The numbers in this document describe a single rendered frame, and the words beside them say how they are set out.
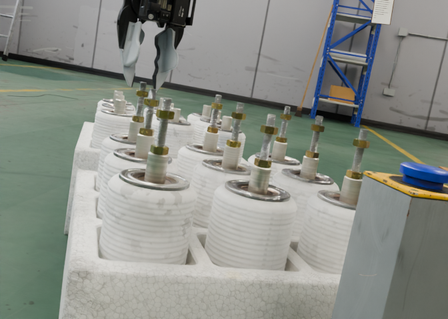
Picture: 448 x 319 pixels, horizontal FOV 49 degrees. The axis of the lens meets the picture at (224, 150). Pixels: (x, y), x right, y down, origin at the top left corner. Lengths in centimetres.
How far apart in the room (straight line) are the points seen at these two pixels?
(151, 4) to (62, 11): 724
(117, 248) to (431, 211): 30
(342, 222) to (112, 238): 25
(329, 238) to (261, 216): 10
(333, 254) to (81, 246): 28
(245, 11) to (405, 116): 261
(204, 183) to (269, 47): 644
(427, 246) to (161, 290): 24
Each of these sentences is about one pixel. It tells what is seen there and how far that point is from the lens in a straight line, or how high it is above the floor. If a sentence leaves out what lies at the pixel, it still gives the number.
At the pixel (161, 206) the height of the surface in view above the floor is 24.
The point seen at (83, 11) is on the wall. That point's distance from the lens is 778.
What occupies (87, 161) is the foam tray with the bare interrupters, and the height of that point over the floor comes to 16.
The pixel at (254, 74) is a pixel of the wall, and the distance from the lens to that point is 705.
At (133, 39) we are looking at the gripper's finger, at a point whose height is 40.
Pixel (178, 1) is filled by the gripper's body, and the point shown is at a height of 46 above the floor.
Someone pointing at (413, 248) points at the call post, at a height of 27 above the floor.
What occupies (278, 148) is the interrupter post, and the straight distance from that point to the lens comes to 81.
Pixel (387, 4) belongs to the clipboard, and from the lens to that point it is 645.
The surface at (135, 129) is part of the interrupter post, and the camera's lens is 75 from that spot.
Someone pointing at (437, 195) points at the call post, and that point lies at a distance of 41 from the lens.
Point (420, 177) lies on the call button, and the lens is 42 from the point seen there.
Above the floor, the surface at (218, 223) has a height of 21.
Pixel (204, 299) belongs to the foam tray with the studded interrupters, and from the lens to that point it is 51.
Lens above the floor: 38
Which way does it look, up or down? 9 degrees down
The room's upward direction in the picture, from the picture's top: 10 degrees clockwise
